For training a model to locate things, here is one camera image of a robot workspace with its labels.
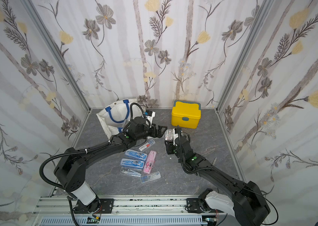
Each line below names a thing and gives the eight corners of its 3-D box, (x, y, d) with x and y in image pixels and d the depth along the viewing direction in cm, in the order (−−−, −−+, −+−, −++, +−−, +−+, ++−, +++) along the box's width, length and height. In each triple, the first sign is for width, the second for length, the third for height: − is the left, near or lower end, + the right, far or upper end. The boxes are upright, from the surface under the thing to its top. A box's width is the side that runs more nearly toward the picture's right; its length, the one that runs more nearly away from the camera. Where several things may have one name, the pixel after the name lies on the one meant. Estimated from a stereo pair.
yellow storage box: (171, 129, 110) (173, 117, 98) (171, 113, 120) (172, 100, 109) (198, 129, 110) (203, 117, 98) (195, 113, 121) (199, 101, 109)
